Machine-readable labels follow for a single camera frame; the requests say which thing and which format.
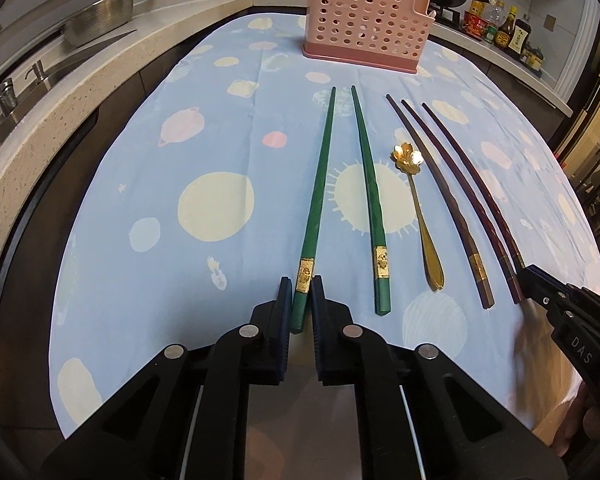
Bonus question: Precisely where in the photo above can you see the gold flower spoon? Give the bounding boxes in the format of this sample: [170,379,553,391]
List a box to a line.
[391,142,444,290]

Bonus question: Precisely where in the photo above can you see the soap dispenser pump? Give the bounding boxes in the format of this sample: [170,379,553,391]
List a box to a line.
[24,60,47,84]

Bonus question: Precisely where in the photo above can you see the green chopstick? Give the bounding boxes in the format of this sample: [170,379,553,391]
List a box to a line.
[351,86,391,316]
[289,87,337,334]

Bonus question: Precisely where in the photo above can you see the small dark jars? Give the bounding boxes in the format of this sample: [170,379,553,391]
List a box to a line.
[519,46,544,73]

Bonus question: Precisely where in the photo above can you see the brown vinegar bottle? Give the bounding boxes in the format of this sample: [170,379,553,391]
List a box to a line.
[494,6,518,50]

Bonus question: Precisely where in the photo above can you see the brown chopstick gold band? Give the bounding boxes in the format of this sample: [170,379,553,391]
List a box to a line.
[384,92,496,310]

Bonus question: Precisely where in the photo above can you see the clear plastic bottle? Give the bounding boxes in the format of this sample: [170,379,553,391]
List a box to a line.
[481,0,505,29]

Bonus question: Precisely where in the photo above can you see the person's right hand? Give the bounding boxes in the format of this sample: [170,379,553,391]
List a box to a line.
[550,382,600,456]

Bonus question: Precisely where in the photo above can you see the dark soy sauce bottle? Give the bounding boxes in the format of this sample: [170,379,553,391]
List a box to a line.
[505,18,531,58]

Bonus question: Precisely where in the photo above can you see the blue patterned tablecloth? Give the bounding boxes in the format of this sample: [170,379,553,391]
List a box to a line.
[50,14,600,440]

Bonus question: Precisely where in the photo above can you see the pink perforated utensil holder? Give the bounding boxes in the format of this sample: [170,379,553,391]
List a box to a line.
[302,0,434,74]

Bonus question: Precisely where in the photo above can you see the small green cap jar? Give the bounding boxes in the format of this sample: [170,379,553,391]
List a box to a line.
[484,24,498,44]

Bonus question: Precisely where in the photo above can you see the red seasoning tub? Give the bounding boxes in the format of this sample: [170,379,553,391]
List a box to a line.
[462,11,489,40]

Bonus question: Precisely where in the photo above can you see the dark red chopstick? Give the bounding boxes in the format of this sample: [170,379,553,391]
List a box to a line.
[400,98,524,306]
[420,102,528,271]

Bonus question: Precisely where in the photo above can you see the stainless steel sink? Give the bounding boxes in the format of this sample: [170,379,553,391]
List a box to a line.
[0,29,134,146]

